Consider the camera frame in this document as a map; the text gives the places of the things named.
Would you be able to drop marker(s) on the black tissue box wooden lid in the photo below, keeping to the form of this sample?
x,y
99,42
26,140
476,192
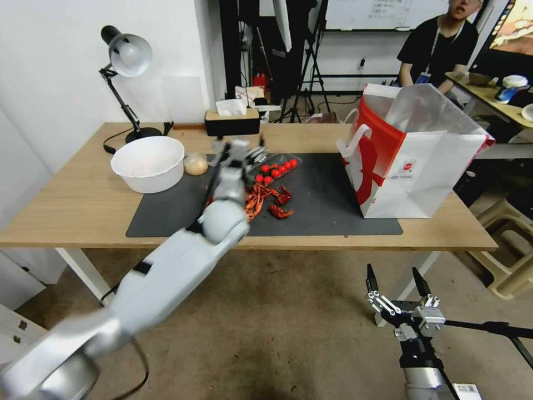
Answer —
x,y
231,125

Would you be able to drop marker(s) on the black desk mat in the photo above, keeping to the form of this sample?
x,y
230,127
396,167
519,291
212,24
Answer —
x,y
325,208

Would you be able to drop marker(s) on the wooden side desk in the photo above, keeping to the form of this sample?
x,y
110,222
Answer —
x,y
487,100

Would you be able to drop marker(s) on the cardboard box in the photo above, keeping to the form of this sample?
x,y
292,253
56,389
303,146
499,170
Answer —
x,y
247,95

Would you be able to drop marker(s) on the red crayfish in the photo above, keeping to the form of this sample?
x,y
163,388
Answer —
x,y
258,202
284,196
281,211

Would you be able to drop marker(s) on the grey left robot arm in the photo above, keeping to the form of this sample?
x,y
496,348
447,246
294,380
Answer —
x,y
166,266

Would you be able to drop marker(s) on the black metal stand bar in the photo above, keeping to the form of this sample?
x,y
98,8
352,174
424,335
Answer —
x,y
491,327

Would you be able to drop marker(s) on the black desk lamp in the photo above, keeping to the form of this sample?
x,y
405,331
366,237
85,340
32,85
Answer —
x,y
129,54

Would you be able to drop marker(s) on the brown bowl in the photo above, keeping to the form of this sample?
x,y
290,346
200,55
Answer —
x,y
479,79

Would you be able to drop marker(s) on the person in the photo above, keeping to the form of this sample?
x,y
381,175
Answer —
x,y
441,46

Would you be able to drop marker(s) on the clear disposable takeout box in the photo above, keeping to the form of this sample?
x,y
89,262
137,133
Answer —
x,y
272,160

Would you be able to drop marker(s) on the wooden table with white legs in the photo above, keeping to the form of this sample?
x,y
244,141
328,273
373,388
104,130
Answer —
x,y
83,200

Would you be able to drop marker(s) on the white and red delivery bag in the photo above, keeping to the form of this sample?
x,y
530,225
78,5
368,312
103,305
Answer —
x,y
416,175

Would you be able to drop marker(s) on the beige round bun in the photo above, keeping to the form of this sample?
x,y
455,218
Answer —
x,y
195,163

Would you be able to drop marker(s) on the computer monitor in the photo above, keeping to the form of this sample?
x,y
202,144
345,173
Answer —
x,y
510,29

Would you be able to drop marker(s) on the red fire extinguisher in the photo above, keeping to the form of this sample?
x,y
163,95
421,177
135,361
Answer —
x,y
260,80

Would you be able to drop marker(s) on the white plastic bowl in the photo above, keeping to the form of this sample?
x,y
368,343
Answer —
x,y
148,166

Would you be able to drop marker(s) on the white drawer cabinet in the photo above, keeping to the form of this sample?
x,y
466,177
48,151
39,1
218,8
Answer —
x,y
21,291

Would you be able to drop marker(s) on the whiteboard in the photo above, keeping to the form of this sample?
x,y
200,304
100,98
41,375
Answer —
x,y
374,12

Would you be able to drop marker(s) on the white softbox panel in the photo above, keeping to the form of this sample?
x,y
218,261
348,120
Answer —
x,y
281,25

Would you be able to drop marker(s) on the small white dish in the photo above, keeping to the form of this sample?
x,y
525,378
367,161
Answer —
x,y
528,112

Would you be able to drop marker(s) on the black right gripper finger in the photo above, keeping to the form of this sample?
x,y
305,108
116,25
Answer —
x,y
382,306
425,291

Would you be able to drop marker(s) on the black tripod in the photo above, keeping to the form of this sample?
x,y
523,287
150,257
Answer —
x,y
310,62

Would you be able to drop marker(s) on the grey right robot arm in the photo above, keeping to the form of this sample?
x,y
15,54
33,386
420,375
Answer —
x,y
424,383

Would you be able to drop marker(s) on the white and blue cup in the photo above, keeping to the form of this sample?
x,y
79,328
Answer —
x,y
511,88

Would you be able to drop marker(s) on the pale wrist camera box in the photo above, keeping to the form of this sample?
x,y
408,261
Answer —
x,y
431,319
240,145

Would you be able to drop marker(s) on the beige plastic stool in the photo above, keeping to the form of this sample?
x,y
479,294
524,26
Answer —
x,y
504,246

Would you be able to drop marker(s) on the white tissue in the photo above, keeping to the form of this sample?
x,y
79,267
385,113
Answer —
x,y
231,107

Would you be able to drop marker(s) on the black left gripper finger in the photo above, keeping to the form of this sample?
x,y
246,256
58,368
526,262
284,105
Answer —
x,y
257,154
219,152

